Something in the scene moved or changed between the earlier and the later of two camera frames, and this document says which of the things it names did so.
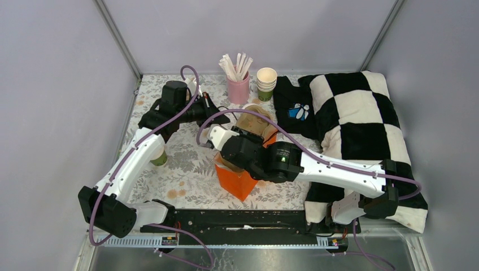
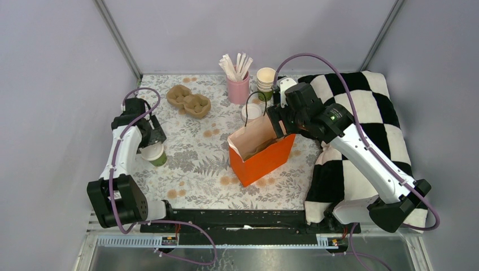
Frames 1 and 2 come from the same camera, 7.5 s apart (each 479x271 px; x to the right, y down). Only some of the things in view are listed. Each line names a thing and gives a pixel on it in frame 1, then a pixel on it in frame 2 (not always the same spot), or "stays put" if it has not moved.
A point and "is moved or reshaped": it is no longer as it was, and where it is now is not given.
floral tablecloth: x=186 y=176 stays put
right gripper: x=252 y=137 → x=277 y=113
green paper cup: x=161 y=160 stays put
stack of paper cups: x=266 y=82 stays put
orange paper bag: x=239 y=184 is moved or reshaped
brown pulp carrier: x=255 y=123 is moved or reshaped
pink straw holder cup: x=238 y=91 stays put
